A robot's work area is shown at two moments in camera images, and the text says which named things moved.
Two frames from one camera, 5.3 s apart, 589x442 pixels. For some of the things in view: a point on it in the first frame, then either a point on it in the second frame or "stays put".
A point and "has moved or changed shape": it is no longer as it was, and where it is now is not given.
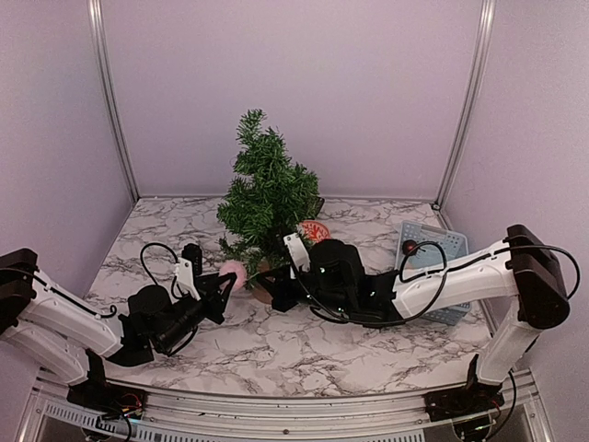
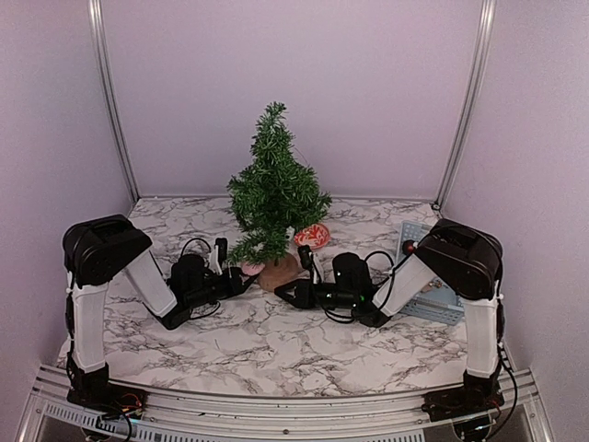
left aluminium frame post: [96, 18] stays put
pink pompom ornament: [231, 266] has moved or changed shape
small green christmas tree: [269, 197] has moved or changed shape
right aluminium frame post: [483, 43] stays put
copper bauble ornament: [408, 245] stays put
